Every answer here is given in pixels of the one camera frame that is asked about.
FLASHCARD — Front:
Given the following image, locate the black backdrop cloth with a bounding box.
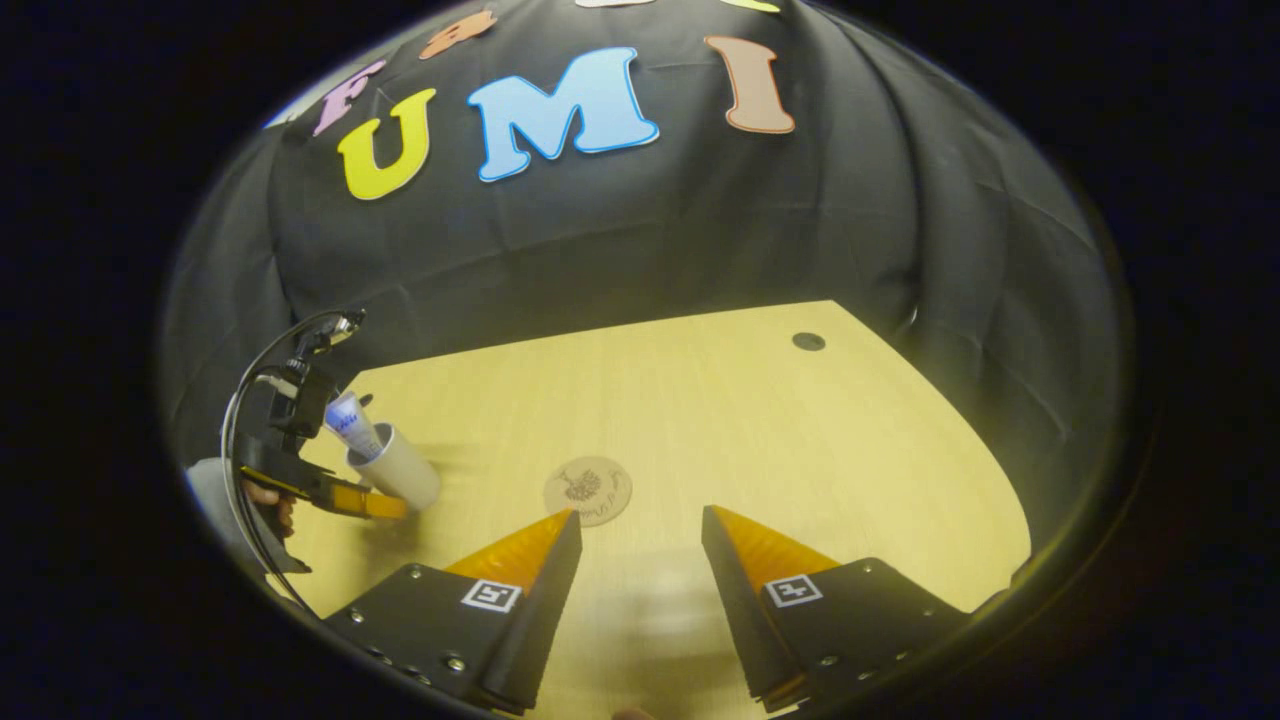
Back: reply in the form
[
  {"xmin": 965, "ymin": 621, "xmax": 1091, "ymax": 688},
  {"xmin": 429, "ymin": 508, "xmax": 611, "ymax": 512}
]
[{"xmin": 160, "ymin": 0, "xmax": 1131, "ymax": 561}]

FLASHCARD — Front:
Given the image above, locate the round cork coaster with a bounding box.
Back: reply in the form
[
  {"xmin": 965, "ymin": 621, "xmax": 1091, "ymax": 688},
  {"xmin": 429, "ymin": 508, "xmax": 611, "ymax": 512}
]
[{"xmin": 543, "ymin": 456, "xmax": 634, "ymax": 528}]

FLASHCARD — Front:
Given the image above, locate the black cable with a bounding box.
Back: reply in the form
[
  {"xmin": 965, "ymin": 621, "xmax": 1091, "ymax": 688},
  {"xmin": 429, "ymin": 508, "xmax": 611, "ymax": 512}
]
[{"xmin": 221, "ymin": 309, "xmax": 341, "ymax": 601}]

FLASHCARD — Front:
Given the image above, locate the light wooden desktop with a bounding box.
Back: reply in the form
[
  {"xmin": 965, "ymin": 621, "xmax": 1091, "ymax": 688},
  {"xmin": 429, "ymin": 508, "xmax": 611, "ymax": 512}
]
[{"xmin": 265, "ymin": 300, "xmax": 1033, "ymax": 720}]

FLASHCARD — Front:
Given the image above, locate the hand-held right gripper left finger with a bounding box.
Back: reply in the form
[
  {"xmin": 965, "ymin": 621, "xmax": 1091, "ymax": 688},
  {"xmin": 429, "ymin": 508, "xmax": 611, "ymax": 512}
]
[{"xmin": 322, "ymin": 508, "xmax": 584, "ymax": 715}]

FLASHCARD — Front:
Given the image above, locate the white toothpaste tube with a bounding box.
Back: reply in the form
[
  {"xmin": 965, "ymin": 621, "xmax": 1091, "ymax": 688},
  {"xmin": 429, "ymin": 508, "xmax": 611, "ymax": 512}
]
[{"xmin": 323, "ymin": 392, "xmax": 384, "ymax": 461}]

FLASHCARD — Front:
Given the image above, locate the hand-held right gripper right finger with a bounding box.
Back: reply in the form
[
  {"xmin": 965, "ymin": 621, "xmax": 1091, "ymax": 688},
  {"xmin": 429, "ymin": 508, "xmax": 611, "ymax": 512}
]
[{"xmin": 700, "ymin": 504, "xmax": 969, "ymax": 714}]

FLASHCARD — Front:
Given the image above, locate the white cup with wooden handle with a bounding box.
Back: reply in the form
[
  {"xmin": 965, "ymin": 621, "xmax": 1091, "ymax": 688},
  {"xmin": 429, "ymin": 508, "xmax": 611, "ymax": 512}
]
[{"xmin": 345, "ymin": 422, "xmax": 442, "ymax": 513}]

